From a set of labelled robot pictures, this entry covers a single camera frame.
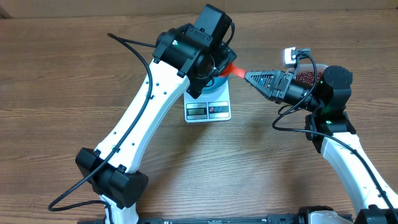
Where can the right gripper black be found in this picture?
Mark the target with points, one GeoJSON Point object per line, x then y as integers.
{"type": "Point", "coordinates": [277, 77]}

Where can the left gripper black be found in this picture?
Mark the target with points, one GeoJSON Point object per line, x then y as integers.
{"type": "Point", "coordinates": [224, 56]}

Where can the red plastic measuring scoop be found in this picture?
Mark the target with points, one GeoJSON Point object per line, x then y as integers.
{"type": "Point", "coordinates": [232, 69]}

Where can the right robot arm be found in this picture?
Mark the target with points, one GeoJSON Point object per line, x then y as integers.
{"type": "Point", "coordinates": [314, 103]}

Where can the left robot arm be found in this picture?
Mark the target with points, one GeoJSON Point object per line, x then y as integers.
{"type": "Point", "coordinates": [189, 62]}

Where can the teal plastic bowl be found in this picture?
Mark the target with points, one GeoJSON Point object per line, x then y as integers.
{"type": "Point", "coordinates": [215, 84]}

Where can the white digital kitchen scale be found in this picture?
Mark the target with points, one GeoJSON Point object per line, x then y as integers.
{"type": "Point", "coordinates": [211, 107]}

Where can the clear plastic food container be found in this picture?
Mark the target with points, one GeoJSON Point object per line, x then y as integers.
{"type": "Point", "coordinates": [311, 66]}

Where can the red adzuki beans in container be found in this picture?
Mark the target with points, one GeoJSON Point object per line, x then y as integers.
{"type": "Point", "coordinates": [305, 78]}

